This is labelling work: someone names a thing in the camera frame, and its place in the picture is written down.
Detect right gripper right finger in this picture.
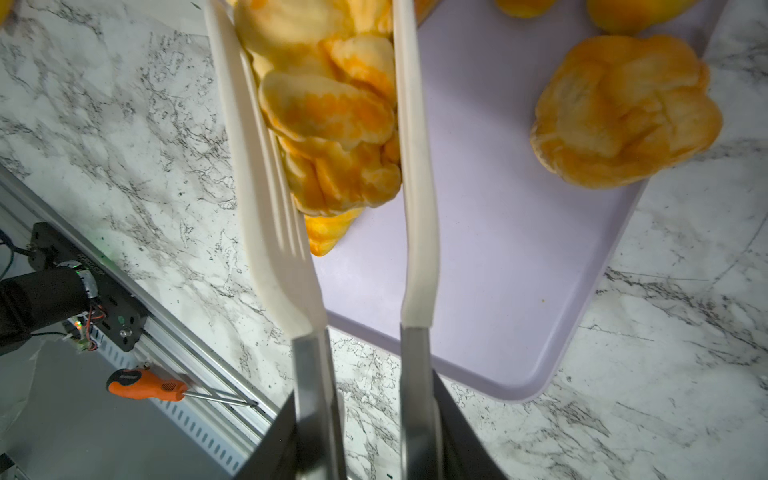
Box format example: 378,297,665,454
433,371,507,480

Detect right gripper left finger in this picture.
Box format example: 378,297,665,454
233,393,297,480

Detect steel tongs with white tips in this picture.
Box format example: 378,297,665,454
203,1,444,479

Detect large striped croissant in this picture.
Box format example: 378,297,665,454
304,208,364,257

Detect golden knotted puff pastry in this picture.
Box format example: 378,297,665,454
530,35,723,189

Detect twisted flaky pastry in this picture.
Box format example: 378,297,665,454
233,1,402,217

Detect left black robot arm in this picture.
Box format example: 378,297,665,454
1,267,90,355

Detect lilac plastic tray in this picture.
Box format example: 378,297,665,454
311,0,730,403

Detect orange handled screwdriver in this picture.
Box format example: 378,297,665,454
106,369,258,408

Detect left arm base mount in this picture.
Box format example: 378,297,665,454
30,222,149,352

